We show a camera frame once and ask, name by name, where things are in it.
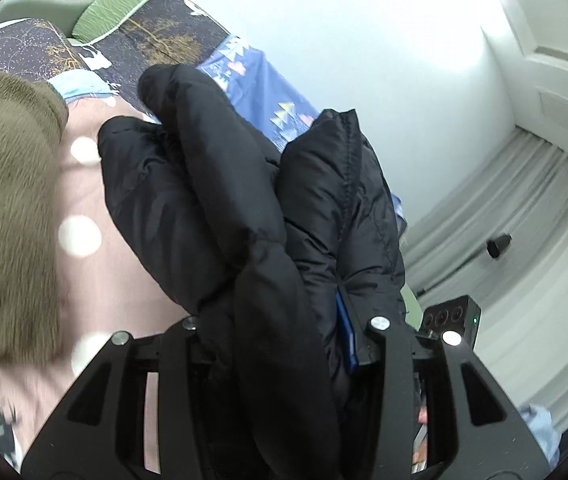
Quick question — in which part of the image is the blue tree-print bed sheet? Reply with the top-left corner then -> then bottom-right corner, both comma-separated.
196,34 -> 408,233

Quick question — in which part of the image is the pink polka-dot blanket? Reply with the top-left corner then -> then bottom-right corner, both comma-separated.
0,96 -> 185,470

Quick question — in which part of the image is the dark purple tree-print quilt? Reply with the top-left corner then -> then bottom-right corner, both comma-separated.
0,0 -> 229,112

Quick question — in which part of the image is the black camera box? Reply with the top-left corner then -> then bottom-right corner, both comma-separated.
420,296 -> 482,349

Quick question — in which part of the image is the white pleated curtain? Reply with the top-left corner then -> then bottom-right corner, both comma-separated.
402,129 -> 568,430

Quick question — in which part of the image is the black puffer jacket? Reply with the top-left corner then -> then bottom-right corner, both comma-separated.
98,64 -> 406,479

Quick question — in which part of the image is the olive brown fleece garment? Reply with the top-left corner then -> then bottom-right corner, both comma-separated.
0,73 -> 68,365

